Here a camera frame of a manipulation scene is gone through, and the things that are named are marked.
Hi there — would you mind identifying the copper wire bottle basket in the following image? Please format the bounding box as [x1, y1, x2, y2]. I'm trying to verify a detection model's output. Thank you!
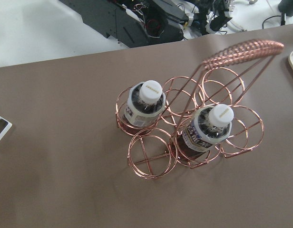
[115, 39, 284, 180]

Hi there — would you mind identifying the tea bottle white cap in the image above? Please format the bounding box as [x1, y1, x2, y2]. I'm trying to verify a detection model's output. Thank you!
[176, 104, 234, 161]
[122, 80, 166, 130]

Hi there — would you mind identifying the black electronics chassis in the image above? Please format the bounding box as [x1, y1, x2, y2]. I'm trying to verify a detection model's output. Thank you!
[62, 0, 233, 48]

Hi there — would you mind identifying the white rack with cups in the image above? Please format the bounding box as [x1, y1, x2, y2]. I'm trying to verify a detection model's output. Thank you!
[0, 116, 12, 141]

